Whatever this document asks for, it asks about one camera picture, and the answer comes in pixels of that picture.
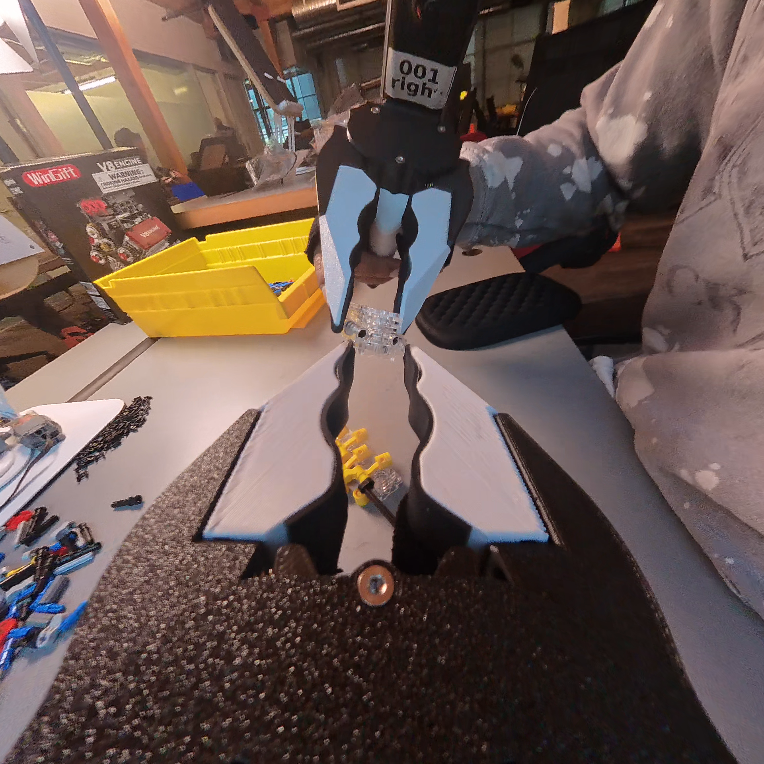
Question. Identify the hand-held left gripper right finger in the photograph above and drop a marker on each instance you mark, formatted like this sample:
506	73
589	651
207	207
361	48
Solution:
477	471

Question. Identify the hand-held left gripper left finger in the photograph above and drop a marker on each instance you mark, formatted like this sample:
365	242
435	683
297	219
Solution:
274	471

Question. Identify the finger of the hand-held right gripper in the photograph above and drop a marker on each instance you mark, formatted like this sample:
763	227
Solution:
340	250
428	239

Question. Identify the yellow piston crankshaft assembly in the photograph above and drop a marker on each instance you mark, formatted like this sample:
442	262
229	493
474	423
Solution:
355	459

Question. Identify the clear toy cylinder block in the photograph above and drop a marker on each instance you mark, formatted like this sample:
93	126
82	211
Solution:
376	334
387	483

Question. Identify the person's right forearm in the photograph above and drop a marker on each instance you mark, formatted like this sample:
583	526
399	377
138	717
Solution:
537	179

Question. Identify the person's right hand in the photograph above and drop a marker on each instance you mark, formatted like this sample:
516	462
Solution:
377	270

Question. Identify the heap of mixed toy parts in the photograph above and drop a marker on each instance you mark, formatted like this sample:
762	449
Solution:
280	285

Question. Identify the black chair armrest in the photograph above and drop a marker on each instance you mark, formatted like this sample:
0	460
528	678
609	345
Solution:
501	307

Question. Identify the background wooden table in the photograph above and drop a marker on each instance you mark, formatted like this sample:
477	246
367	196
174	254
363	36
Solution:
239	209

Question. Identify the single black toy pin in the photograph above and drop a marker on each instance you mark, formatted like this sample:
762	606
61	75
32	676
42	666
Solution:
127	501

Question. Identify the yellow plastic bin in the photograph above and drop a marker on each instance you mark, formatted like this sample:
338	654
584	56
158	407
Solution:
197	310

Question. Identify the pile of black toy pins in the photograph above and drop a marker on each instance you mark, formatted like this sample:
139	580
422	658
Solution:
113	435

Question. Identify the white book stand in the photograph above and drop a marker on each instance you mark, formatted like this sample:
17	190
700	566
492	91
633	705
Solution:
83	418

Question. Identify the grey toy motor block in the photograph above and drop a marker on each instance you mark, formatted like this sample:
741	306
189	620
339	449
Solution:
36	433

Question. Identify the pile of small toy parts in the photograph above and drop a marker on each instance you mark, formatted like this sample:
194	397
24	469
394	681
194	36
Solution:
42	573

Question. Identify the black toy engine box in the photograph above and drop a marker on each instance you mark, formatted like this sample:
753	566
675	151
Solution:
77	197

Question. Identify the person's grey hoodie torso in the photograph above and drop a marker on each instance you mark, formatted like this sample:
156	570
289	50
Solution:
704	298

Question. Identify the open instruction booklet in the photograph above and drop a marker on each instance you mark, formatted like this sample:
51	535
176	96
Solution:
21	239

